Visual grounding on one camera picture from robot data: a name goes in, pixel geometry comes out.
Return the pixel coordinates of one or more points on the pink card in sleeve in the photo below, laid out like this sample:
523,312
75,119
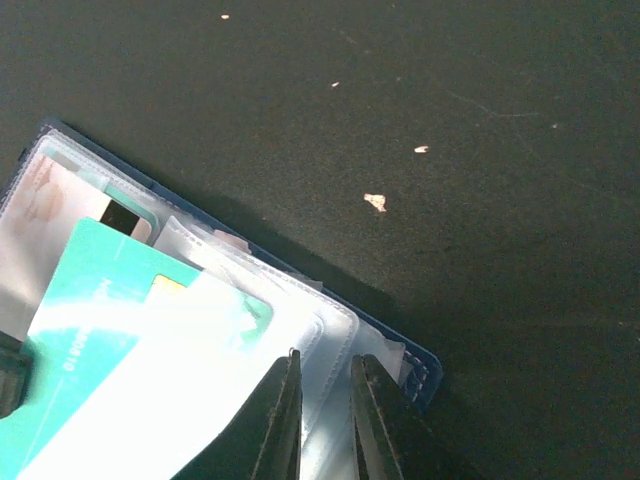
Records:
37,220

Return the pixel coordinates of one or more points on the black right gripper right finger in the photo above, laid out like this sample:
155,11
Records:
391,440

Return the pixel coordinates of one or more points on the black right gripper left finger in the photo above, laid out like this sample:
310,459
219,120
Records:
263,440

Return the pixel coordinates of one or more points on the teal VIP card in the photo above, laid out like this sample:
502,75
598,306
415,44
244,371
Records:
140,362

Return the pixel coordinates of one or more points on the blue leather card holder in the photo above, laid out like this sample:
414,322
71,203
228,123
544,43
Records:
326,331

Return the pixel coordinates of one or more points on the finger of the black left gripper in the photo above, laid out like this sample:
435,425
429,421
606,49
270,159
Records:
15,371

